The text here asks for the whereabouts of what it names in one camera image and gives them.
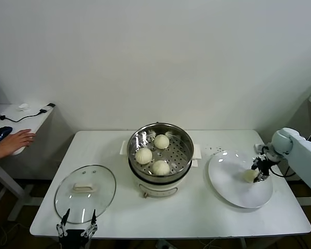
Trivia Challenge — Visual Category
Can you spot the white steamed baozi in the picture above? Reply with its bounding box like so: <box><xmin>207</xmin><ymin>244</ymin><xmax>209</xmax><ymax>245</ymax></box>
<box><xmin>134</xmin><ymin>148</ymin><xmax>153</xmax><ymax>165</ymax></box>
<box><xmin>152</xmin><ymin>160</ymin><xmax>171</xmax><ymax>176</ymax></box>
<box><xmin>154</xmin><ymin>134</ymin><xmax>169</xmax><ymax>150</ymax></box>
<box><xmin>243</xmin><ymin>169</ymin><xmax>257</xmax><ymax>183</ymax></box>

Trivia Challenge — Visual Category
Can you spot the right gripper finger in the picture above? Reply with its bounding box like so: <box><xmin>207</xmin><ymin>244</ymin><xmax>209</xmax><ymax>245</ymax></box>
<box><xmin>253</xmin><ymin>171</ymin><xmax>270</xmax><ymax>183</ymax></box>
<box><xmin>250</xmin><ymin>157</ymin><xmax>262</xmax><ymax>171</ymax></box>

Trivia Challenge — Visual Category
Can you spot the glass lid with white handle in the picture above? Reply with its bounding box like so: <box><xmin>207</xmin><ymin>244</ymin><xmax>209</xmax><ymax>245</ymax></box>
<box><xmin>53</xmin><ymin>164</ymin><xmax>117</xmax><ymax>224</ymax></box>

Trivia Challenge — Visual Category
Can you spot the person bare hand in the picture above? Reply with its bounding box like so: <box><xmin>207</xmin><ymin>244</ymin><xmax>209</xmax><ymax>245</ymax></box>
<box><xmin>0</xmin><ymin>129</ymin><xmax>37</xmax><ymax>156</ymax></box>

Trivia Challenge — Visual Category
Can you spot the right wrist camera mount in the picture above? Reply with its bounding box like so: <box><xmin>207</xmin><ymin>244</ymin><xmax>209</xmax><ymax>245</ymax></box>
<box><xmin>253</xmin><ymin>144</ymin><xmax>270</xmax><ymax>154</ymax></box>

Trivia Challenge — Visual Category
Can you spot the black computer mouse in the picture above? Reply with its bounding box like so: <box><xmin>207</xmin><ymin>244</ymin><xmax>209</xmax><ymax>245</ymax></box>
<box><xmin>0</xmin><ymin>126</ymin><xmax>13</xmax><ymax>142</ymax></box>

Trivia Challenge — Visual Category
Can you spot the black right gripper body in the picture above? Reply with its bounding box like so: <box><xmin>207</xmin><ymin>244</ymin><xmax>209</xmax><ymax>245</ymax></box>
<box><xmin>258</xmin><ymin>157</ymin><xmax>272</xmax><ymax>177</ymax></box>

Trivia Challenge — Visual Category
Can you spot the perforated steel steamer basket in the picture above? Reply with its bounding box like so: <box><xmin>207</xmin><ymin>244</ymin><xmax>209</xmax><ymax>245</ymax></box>
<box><xmin>126</xmin><ymin>123</ymin><xmax>195</xmax><ymax>184</ymax></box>

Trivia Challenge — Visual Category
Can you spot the white side desk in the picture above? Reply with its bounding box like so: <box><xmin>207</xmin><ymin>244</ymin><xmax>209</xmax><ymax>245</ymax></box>
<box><xmin>0</xmin><ymin>103</ymin><xmax>55</xmax><ymax>221</ymax></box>

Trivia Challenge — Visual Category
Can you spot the white round plate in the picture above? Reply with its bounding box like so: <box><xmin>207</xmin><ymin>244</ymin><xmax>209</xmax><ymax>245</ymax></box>
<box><xmin>208</xmin><ymin>150</ymin><xmax>273</xmax><ymax>209</ymax></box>

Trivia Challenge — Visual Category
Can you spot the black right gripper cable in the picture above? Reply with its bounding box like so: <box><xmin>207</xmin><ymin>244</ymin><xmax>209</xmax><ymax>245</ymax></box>
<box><xmin>271</xmin><ymin>164</ymin><xmax>298</xmax><ymax>178</ymax></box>

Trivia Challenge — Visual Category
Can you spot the white electric cooking pot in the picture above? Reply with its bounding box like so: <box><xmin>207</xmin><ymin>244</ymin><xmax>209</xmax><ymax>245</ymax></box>
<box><xmin>119</xmin><ymin>140</ymin><xmax>203</xmax><ymax>200</ymax></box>

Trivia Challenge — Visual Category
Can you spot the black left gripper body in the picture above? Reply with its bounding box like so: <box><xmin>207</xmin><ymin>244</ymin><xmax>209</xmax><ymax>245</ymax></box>
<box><xmin>59</xmin><ymin>230</ymin><xmax>90</xmax><ymax>249</ymax></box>

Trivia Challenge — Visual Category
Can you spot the black cable with adapter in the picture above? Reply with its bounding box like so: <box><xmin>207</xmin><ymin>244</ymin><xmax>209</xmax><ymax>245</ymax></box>
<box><xmin>0</xmin><ymin>103</ymin><xmax>56</xmax><ymax>122</ymax></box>

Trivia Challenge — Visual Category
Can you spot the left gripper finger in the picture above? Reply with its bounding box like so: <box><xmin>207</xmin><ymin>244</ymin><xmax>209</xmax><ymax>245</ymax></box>
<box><xmin>81</xmin><ymin>209</ymin><xmax>98</xmax><ymax>238</ymax></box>
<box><xmin>55</xmin><ymin>209</ymin><xmax>70</xmax><ymax>237</ymax></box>

